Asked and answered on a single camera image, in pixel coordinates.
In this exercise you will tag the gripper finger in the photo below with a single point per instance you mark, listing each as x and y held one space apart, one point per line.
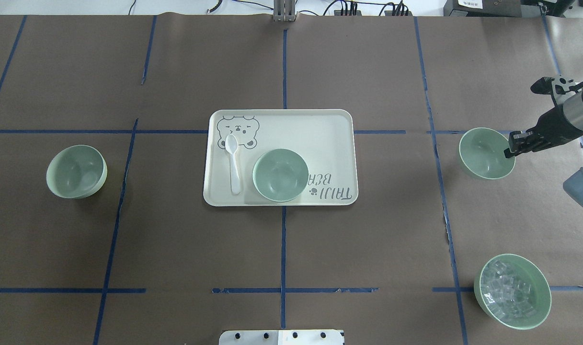
518 139
516 150

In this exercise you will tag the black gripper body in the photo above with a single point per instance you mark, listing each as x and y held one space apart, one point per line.
552 122

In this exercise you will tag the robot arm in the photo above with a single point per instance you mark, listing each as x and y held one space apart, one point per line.
573 111

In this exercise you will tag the green bowl with ice cubes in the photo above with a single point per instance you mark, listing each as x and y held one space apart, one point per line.
513 291

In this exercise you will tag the white bear tray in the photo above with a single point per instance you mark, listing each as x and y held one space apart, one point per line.
323 137

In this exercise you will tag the green bowl on tray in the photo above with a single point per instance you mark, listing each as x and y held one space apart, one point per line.
280 175

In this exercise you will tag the white plastic spoon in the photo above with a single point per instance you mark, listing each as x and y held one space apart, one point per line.
231 146

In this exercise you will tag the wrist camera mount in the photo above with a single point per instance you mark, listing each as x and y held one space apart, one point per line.
558 88

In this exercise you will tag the aluminium post base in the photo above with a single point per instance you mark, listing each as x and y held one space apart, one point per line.
284 11

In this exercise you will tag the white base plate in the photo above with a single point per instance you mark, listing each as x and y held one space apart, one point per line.
283 337

